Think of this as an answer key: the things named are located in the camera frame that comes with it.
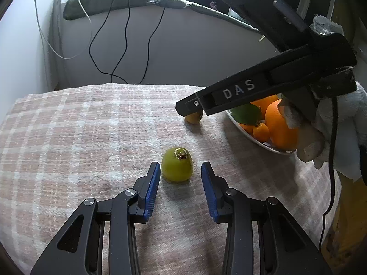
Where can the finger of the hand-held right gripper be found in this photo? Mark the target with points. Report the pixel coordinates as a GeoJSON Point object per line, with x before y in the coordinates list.
{"type": "Point", "coordinates": [238, 91]}

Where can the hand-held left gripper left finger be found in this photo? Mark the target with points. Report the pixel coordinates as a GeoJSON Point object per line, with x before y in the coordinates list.
{"type": "Point", "coordinates": [152, 192]}

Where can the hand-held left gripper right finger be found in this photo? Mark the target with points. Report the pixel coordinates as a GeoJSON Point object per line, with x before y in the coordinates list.
{"type": "Point", "coordinates": [208, 192]}

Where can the tangerine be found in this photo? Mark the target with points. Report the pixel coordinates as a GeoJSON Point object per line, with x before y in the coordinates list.
{"type": "Point", "coordinates": [246, 128]}
{"type": "Point", "coordinates": [265, 103]}

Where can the green kiwi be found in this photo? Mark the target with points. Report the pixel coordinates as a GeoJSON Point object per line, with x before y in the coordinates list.
{"type": "Point", "coordinates": [177, 166]}

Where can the kumquat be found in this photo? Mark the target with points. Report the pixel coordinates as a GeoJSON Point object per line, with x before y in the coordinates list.
{"type": "Point", "coordinates": [261, 132]}

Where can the small brown kiwi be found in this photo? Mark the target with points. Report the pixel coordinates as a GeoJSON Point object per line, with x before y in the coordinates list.
{"type": "Point", "coordinates": [193, 119]}

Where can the large orange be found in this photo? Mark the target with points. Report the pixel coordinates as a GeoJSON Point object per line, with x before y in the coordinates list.
{"type": "Point", "coordinates": [279, 131]}

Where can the white plate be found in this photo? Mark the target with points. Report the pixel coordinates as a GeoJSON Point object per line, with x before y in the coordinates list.
{"type": "Point", "coordinates": [272, 149]}

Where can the person's right hand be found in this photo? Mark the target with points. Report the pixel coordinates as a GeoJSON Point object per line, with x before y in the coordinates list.
{"type": "Point", "coordinates": [309, 143]}

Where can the green lime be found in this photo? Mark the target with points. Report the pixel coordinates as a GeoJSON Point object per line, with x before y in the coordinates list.
{"type": "Point", "coordinates": [246, 114]}

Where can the window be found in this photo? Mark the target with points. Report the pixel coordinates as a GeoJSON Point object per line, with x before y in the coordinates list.
{"type": "Point", "coordinates": [315, 0]}

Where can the plaid tablecloth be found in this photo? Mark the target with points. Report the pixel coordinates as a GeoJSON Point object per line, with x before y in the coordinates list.
{"type": "Point", "coordinates": [86, 134]}

